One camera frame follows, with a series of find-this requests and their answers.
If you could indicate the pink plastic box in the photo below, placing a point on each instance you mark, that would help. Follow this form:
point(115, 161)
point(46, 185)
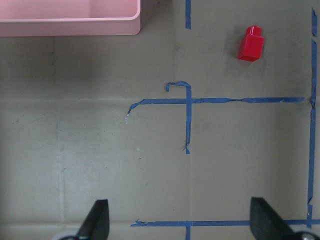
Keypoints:
point(42, 18)

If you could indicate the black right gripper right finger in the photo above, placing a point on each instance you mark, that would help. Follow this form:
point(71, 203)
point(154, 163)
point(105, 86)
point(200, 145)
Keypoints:
point(266, 224)

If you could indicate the red toy block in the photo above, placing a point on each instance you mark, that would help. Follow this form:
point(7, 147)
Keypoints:
point(251, 46)

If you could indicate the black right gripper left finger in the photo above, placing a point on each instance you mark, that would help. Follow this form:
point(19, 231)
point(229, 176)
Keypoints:
point(96, 225)

